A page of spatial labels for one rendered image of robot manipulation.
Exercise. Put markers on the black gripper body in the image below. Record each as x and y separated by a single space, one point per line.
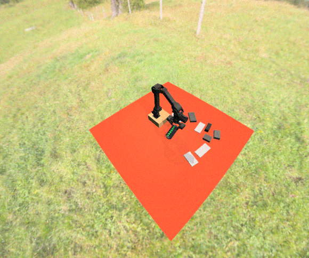
176 121

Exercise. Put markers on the dark grey switch panel with green rocker switches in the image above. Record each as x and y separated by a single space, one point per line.
171 132

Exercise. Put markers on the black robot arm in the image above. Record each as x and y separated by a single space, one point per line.
176 107

